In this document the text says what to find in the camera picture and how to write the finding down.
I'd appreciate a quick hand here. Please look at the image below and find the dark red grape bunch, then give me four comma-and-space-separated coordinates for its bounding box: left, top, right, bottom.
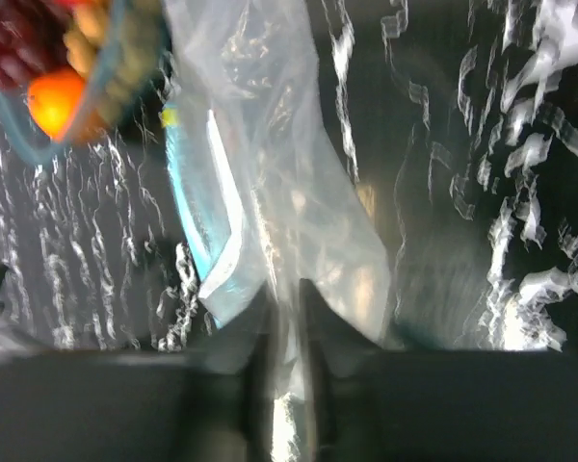
0, 0, 70, 90

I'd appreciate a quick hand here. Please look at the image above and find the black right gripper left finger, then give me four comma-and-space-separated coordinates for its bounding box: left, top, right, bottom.
0, 341, 262, 461

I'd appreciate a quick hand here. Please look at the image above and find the clear blue-zip bag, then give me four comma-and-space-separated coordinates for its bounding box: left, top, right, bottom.
164, 1, 391, 461

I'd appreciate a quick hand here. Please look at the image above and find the orange fruit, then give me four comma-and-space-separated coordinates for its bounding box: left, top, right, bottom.
27, 66, 108, 143

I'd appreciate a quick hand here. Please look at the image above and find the brown longan bunch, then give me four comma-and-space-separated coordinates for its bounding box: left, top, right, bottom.
63, 1, 110, 80

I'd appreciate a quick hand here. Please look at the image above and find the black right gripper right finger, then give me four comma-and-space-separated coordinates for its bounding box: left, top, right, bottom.
299, 279, 578, 461

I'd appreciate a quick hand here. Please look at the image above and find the blue plastic fruit tray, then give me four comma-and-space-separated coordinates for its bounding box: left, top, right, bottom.
0, 1, 169, 166

